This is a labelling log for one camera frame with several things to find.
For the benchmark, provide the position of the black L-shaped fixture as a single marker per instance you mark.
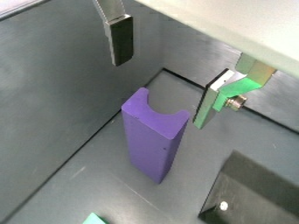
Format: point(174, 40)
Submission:
point(250, 195)

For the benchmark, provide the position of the purple arch block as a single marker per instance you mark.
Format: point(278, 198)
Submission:
point(154, 135)

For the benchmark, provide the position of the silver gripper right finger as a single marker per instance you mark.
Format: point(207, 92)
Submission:
point(225, 91)

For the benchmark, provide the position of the green shape sorter base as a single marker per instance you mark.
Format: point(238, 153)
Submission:
point(94, 219)

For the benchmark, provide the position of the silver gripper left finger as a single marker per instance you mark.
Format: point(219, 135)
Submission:
point(119, 29)

